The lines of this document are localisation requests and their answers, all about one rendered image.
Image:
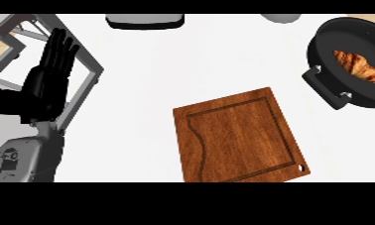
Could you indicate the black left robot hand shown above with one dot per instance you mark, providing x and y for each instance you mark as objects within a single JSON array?
[{"x": 47, "y": 80}]

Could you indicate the brown wooden cutting board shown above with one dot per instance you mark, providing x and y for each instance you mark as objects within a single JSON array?
[{"x": 241, "y": 139}]

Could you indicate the black pot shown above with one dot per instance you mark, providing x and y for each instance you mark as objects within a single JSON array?
[{"x": 342, "y": 63}]

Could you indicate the brown croissant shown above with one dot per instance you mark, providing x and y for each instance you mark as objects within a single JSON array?
[{"x": 357, "y": 64}]

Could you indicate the grey and black appliance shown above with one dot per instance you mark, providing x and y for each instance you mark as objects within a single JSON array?
[{"x": 145, "y": 21}]

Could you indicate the grey round object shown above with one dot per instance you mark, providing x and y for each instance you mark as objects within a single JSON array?
[{"x": 281, "y": 17}]

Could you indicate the tan wooden object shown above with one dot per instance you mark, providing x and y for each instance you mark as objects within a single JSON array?
[{"x": 364, "y": 17}]

